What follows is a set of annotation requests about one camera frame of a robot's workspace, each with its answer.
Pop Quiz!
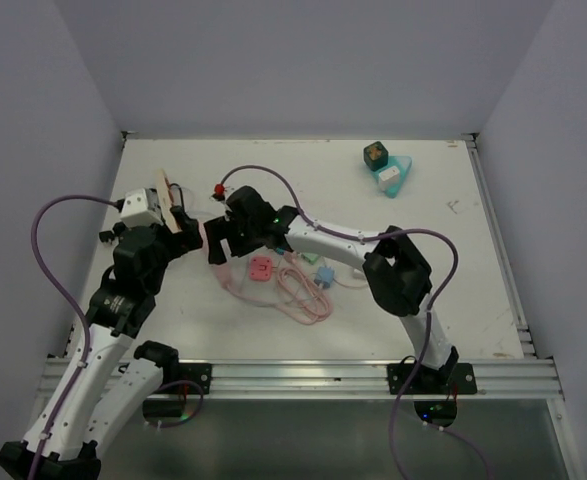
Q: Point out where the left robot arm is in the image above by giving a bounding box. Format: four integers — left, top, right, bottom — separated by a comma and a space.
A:
0, 206, 207, 479

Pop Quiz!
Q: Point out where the blue charger plug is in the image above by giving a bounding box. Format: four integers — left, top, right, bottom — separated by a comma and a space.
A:
314, 266, 335, 289

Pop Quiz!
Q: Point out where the thin pink charging cable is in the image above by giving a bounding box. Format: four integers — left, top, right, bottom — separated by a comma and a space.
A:
232, 259, 369, 309

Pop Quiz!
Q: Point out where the aluminium front rail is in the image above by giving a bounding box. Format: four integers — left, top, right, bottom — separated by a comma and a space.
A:
37, 354, 564, 401

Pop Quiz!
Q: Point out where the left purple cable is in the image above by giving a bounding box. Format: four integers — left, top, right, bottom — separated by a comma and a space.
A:
25, 193, 124, 480

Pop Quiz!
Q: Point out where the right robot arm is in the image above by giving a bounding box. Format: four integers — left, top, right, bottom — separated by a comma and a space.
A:
204, 186, 459, 393

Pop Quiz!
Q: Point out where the green charger plug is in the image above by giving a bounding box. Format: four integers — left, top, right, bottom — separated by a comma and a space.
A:
300, 252, 320, 265

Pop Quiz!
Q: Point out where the dark green cube socket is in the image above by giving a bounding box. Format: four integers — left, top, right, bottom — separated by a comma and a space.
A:
363, 141, 389, 171

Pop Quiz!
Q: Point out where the pink power strip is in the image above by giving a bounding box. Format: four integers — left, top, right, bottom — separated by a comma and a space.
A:
200, 217, 232, 289

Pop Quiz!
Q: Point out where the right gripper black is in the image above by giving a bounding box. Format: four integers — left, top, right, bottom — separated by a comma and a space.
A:
206, 213, 264, 264

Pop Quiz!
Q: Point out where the pink adapter plug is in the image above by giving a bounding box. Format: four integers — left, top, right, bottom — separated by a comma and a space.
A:
248, 255, 274, 282

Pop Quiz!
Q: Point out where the teal triangular power strip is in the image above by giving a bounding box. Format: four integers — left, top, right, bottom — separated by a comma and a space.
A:
368, 156, 413, 198

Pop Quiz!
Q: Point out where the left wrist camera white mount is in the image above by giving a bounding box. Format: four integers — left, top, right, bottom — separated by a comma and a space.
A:
120, 188, 163, 228

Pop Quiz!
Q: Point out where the pink power strip cable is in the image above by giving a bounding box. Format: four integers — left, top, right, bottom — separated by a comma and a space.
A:
222, 252, 334, 326

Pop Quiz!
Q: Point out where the black power strip cable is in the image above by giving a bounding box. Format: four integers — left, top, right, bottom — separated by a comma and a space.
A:
97, 183, 187, 246

